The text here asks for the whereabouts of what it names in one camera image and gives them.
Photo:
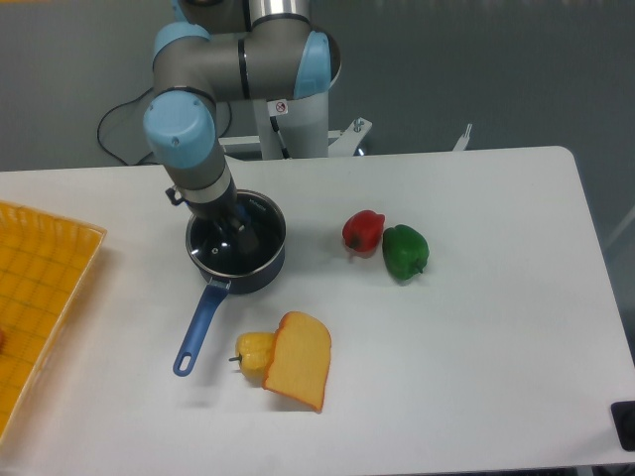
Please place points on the toy bread slice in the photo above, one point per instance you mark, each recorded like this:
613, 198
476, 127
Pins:
300, 361

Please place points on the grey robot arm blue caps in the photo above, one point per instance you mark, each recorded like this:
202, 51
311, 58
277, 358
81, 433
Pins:
267, 52

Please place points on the yellow toy bell pepper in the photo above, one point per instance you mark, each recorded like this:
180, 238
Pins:
253, 353

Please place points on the yellow woven basket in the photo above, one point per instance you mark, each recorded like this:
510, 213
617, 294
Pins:
44, 261

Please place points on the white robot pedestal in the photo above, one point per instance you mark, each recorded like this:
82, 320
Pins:
296, 129

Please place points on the black device at table corner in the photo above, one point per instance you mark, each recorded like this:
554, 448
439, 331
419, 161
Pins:
623, 414

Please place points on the white metal base frame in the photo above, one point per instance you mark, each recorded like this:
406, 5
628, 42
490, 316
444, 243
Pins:
341, 143

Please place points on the dark blue saucepan blue handle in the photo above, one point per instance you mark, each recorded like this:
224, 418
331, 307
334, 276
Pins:
215, 291

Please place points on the green toy bell pepper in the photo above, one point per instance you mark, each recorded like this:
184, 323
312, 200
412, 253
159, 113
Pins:
405, 252

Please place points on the red toy bell pepper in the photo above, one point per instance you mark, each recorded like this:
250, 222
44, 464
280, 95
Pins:
362, 231

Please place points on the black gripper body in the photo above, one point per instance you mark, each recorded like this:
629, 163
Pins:
210, 204

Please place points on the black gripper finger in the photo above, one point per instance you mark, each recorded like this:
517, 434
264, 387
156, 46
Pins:
225, 236
245, 236

